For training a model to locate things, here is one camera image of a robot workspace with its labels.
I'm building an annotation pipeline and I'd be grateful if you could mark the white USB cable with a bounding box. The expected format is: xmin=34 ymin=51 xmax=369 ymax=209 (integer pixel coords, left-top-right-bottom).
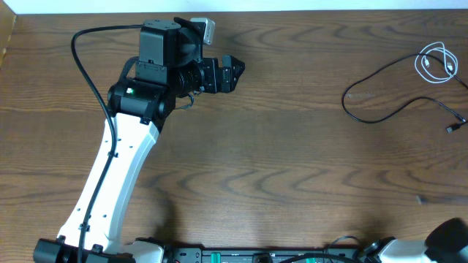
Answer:
xmin=414 ymin=41 xmax=459 ymax=85

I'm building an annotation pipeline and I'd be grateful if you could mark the short black USB cable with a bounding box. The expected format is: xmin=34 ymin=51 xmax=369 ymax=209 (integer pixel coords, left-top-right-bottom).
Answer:
xmin=341 ymin=53 xmax=468 ymax=134

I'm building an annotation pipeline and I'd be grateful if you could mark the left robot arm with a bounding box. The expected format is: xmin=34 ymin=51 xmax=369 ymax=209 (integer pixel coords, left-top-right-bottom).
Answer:
xmin=33 ymin=18 xmax=245 ymax=262

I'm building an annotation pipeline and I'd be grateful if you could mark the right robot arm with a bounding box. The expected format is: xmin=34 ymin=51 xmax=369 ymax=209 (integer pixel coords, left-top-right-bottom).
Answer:
xmin=358 ymin=218 xmax=467 ymax=263

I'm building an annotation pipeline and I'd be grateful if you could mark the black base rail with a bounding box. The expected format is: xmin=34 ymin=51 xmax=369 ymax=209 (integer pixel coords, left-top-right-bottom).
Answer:
xmin=162 ymin=241 xmax=367 ymax=263

